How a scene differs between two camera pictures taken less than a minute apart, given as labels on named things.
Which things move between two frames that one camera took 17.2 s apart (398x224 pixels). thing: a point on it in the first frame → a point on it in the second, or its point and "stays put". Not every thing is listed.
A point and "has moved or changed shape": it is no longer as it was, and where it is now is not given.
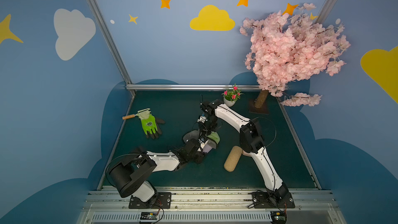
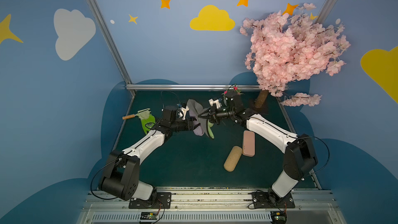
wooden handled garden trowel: x=142 y=114 stays put
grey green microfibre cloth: x=213 y=138 → x=196 y=110
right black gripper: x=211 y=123 → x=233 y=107
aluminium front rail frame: x=212 y=205 stays put
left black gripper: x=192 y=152 → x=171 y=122
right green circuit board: x=278 y=217 stays put
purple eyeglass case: x=209 y=145 has moved or changed shape
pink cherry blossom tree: x=287 y=49 stays put
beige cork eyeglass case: x=232 y=158 stays put
